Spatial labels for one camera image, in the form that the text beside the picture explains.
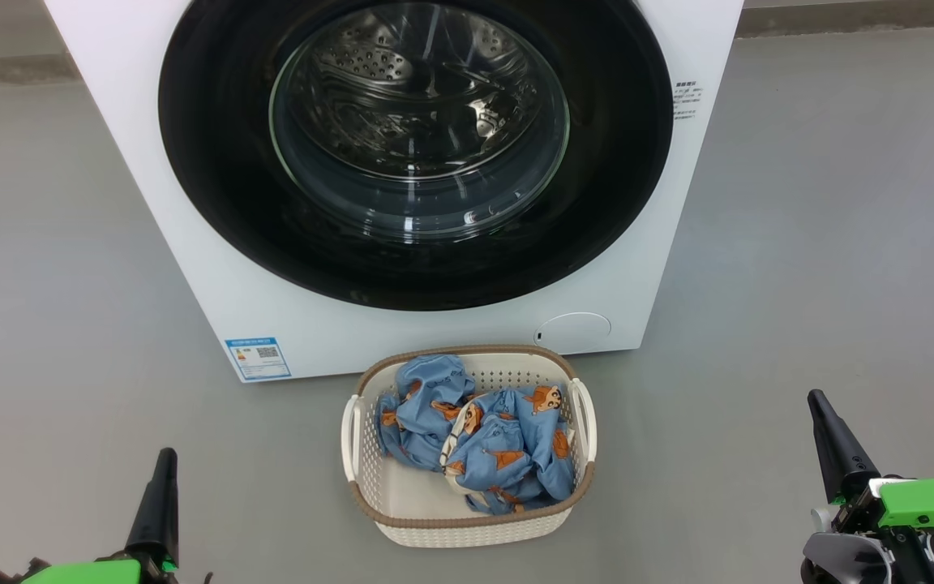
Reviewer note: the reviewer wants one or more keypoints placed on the cream perforated laundry basket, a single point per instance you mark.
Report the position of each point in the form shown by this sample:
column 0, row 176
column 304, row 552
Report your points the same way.
column 402, row 503

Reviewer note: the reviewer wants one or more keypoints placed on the small white text sticker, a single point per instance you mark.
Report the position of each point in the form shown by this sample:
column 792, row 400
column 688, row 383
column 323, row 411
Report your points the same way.
column 685, row 100

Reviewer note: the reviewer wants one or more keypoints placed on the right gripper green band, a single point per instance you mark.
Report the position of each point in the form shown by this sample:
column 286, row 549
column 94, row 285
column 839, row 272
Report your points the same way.
column 929, row 503

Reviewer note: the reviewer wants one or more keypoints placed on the white front-load washing machine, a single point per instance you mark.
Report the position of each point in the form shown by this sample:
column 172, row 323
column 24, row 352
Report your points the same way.
column 191, row 268

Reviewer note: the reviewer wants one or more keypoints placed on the blue cartoon garment white collar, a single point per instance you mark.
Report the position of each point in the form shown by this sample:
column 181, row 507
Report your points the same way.
column 507, row 454

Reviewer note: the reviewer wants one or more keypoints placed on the blue energy label sticker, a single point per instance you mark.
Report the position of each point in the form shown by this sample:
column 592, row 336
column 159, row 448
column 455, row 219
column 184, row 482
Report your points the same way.
column 258, row 358

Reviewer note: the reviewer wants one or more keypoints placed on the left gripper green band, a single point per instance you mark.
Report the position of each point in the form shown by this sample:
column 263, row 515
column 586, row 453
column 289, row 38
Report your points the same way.
column 86, row 573

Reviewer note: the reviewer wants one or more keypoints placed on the round white filter cover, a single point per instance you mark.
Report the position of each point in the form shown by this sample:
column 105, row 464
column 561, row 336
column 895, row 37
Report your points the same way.
column 572, row 331

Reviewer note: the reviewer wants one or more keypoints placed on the black round glass washer door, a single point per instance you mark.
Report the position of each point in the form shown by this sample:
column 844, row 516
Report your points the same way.
column 216, row 162

